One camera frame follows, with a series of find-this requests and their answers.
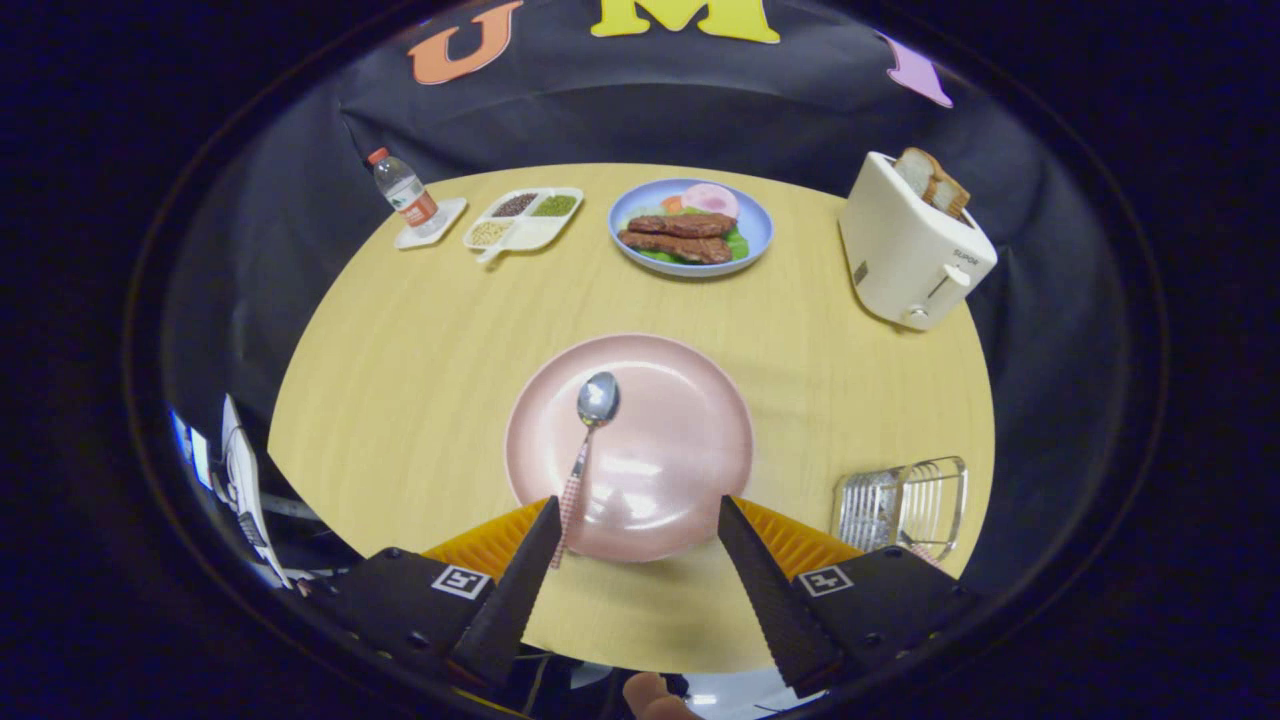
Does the clear drainer basket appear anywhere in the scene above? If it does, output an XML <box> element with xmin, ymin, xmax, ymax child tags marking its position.
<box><xmin>830</xmin><ymin>456</ymin><xmax>969</xmax><ymax>563</ymax></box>

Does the brown steak piece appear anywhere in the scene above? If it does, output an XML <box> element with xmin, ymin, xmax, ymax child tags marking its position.
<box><xmin>627</xmin><ymin>212</ymin><xmax>738</xmax><ymax>239</ymax></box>
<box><xmin>618</xmin><ymin>230</ymin><xmax>734</xmax><ymax>266</ymax></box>

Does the pink ham slice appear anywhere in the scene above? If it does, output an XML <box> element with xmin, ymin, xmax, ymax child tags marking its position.
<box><xmin>680</xmin><ymin>183</ymin><xmax>741</xmax><ymax>219</ymax></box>

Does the white printed panel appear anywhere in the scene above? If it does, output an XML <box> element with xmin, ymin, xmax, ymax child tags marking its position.
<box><xmin>218</xmin><ymin>393</ymin><xmax>293</xmax><ymax>589</ymax></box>

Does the white divided tray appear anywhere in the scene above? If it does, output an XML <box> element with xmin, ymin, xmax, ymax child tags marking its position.
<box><xmin>462</xmin><ymin>187</ymin><xmax>585</xmax><ymax>264</ymax></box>

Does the blue plate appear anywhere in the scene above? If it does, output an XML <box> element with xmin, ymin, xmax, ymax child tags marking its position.
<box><xmin>607</xmin><ymin>178</ymin><xmax>775</xmax><ymax>278</ymax></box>

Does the pink plate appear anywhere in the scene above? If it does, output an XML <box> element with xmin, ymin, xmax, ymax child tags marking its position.
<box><xmin>504</xmin><ymin>333</ymin><xmax>756</xmax><ymax>564</ymax></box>

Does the white toaster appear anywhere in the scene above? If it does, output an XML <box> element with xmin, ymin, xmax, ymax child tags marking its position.
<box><xmin>838</xmin><ymin>150</ymin><xmax>999</xmax><ymax>332</ymax></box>

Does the black backdrop cloth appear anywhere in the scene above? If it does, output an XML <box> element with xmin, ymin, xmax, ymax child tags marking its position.
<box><xmin>165</xmin><ymin>0</ymin><xmax>1166</xmax><ymax>601</ymax></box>

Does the clear plastic water bottle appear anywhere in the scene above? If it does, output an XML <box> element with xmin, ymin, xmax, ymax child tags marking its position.
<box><xmin>367</xmin><ymin>147</ymin><xmax>441</xmax><ymax>239</ymax></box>

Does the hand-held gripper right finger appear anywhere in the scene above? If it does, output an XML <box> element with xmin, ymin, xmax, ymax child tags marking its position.
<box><xmin>716</xmin><ymin>494</ymin><xmax>986</xmax><ymax>701</ymax></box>

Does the white square coaster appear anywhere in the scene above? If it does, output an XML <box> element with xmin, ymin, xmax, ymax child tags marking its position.
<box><xmin>393</xmin><ymin>197</ymin><xmax>469</xmax><ymax>250</ymax></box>

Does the toast slice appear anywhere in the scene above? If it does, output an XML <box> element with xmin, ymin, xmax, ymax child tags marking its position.
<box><xmin>925</xmin><ymin>172</ymin><xmax>971</xmax><ymax>219</ymax></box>
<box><xmin>893</xmin><ymin>147</ymin><xmax>941</xmax><ymax>196</ymax></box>

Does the spoon with checked handle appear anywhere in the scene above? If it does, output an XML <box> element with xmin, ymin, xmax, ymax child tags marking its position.
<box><xmin>548</xmin><ymin>371</ymin><xmax>621</xmax><ymax>571</ymax></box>

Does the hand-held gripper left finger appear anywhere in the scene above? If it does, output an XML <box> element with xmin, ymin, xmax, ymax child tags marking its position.
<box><xmin>300</xmin><ymin>495</ymin><xmax>564</xmax><ymax>691</ymax></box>

